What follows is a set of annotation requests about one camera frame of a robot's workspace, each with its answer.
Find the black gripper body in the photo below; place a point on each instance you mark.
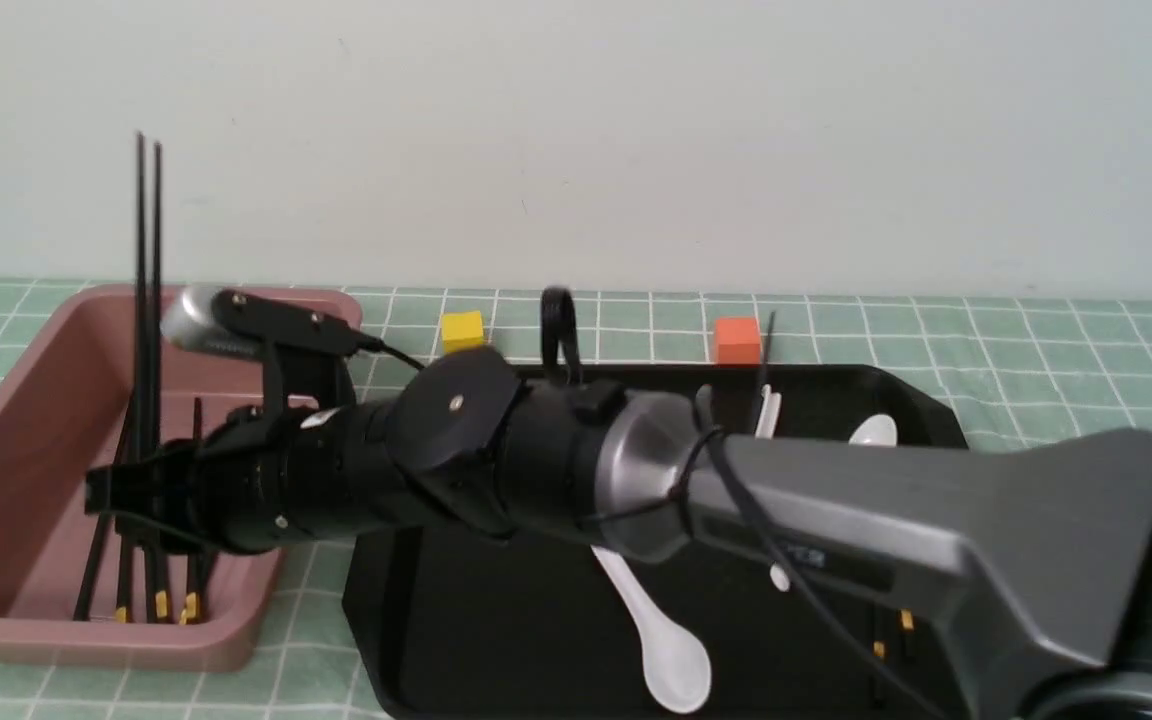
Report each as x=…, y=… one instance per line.
x=190, y=495

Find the black chopstick tray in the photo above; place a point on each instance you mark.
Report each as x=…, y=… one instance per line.
x=140, y=296
x=155, y=305
x=877, y=650
x=905, y=625

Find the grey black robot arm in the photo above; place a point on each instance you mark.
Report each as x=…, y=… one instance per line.
x=1034, y=568

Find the black chopstick bin rightmost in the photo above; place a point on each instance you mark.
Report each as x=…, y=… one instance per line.
x=198, y=574

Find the black chopstick bin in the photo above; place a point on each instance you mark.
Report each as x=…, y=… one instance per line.
x=101, y=533
x=198, y=574
x=156, y=576
x=125, y=581
x=197, y=421

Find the black chopstick bin leftmost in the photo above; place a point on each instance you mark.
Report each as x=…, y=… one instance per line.
x=101, y=533

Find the pink plastic bin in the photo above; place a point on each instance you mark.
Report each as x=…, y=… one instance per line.
x=61, y=412

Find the yellow cube block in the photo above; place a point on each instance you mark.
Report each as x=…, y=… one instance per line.
x=460, y=331

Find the black plastic tray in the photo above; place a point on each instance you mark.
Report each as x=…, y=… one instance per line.
x=451, y=626

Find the white spoon bottom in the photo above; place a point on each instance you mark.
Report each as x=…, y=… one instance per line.
x=676, y=665

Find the orange cube block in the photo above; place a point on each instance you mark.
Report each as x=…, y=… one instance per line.
x=737, y=341

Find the white spoon middle upright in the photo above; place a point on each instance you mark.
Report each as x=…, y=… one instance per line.
x=769, y=413

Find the white spoon right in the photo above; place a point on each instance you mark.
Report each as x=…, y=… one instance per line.
x=877, y=430

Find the green checkered tablecloth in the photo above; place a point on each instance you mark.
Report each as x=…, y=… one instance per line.
x=1016, y=372

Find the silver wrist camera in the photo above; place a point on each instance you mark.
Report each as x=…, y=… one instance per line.
x=226, y=322

